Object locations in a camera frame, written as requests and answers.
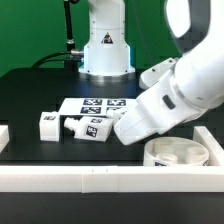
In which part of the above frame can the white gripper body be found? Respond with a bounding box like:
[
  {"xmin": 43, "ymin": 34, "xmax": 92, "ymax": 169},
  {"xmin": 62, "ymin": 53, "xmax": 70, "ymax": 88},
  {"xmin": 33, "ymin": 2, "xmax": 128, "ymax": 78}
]
[{"xmin": 113, "ymin": 57, "xmax": 194, "ymax": 147}]

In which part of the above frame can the white round stool seat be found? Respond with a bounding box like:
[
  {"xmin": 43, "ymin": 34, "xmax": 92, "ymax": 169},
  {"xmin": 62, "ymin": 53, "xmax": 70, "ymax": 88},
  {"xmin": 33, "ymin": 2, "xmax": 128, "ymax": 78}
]
[{"xmin": 143, "ymin": 137, "xmax": 209, "ymax": 166}]

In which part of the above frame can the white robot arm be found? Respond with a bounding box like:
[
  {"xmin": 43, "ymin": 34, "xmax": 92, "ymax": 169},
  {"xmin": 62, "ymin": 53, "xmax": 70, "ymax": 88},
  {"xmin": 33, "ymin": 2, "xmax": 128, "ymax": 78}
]
[{"xmin": 114, "ymin": 0, "xmax": 224, "ymax": 145}]

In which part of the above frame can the white marker sheet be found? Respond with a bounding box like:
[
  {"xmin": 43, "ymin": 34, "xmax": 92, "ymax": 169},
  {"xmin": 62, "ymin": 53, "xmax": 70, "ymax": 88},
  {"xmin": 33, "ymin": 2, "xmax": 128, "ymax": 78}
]
[{"xmin": 58, "ymin": 98, "xmax": 136, "ymax": 116}]

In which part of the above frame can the black cable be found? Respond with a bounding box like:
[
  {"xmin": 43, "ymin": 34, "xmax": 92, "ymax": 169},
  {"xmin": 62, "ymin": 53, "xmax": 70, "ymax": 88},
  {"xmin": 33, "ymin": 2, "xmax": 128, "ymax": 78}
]
[{"xmin": 31, "ymin": 49, "xmax": 84, "ymax": 70}]

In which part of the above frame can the black camera pole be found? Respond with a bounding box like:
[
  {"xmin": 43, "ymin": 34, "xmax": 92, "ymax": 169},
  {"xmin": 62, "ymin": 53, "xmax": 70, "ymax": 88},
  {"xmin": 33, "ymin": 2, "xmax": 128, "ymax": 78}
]
[{"xmin": 63, "ymin": 0, "xmax": 79, "ymax": 71}]

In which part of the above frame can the white fence front wall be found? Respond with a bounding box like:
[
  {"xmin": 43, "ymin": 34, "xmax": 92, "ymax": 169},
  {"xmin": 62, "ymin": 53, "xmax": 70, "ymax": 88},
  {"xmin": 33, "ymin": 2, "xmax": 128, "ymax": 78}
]
[{"xmin": 0, "ymin": 166, "xmax": 224, "ymax": 193}]

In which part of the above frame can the white fence left wall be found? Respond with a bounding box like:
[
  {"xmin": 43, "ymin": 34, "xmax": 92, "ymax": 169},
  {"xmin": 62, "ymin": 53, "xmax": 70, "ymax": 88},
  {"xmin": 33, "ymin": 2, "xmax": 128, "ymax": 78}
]
[{"xmin": 0, "ymin": 125, "xmax": 9, "ymax": 153}]

